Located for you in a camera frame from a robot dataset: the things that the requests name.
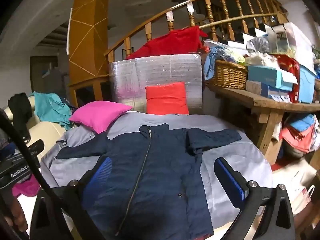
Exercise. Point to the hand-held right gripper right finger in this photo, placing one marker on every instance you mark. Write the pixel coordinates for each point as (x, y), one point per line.
(228, 180)

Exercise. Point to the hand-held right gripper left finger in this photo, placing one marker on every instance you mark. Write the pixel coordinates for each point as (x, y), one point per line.
(101, 175)

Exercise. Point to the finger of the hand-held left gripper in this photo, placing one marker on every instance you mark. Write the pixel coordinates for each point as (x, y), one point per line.
(35, 147)

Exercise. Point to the navy puffer jacket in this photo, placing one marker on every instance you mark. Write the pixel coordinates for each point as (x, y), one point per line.
(155, 180)

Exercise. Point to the person's left hand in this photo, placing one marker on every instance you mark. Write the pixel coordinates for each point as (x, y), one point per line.
(16, 213)

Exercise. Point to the magenta cloth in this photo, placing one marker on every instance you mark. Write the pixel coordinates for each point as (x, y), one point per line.
(25, 188)

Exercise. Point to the black garment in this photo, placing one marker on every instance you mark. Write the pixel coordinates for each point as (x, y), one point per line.
(20, 110)

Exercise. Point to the grey bed sheet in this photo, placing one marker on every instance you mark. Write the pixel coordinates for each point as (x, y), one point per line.
(225, 140)

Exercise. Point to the teal shirt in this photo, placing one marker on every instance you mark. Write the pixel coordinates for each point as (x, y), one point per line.
(50, 107)

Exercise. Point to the pink pillow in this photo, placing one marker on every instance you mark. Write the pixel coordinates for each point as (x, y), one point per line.
(100, 115)

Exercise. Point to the dark wooden door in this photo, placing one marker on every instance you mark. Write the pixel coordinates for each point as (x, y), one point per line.
(40, 65)

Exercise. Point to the pile of red and blue cloth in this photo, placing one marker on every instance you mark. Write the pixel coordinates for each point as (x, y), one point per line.
(300, 135)

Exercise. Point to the wooden table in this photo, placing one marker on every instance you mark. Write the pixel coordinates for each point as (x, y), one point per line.
(270, 102)

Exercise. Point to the white and blue box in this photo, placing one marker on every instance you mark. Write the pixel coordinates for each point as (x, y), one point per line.
(260, 88)

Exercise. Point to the red pillow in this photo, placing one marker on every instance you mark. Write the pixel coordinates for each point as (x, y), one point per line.
(166, 98)

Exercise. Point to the wicker basket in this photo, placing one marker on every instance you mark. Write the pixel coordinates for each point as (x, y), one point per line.
(230, 76)

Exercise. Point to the light blue cardboard box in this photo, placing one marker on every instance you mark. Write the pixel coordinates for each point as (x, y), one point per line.
(265, 76)

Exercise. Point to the orange pillar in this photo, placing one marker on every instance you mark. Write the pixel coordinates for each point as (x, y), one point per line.
(87, 42)

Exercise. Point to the silver foil insulation panel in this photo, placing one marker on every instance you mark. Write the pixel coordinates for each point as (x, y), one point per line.
(160, 70)

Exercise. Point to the blue plastic storage bin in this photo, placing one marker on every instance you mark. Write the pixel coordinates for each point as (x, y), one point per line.
(306, 87)

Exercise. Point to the red printed bag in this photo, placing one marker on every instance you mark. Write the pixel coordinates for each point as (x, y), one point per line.
(290, 67)

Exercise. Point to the grey plastic bag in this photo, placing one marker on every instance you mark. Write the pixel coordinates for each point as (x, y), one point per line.
(257, 44)

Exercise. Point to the wooden stair railing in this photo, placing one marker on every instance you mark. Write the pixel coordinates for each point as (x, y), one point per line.
(149, 32)

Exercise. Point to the white shopping bag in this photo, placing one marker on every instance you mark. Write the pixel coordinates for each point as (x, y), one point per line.
(297, 40)

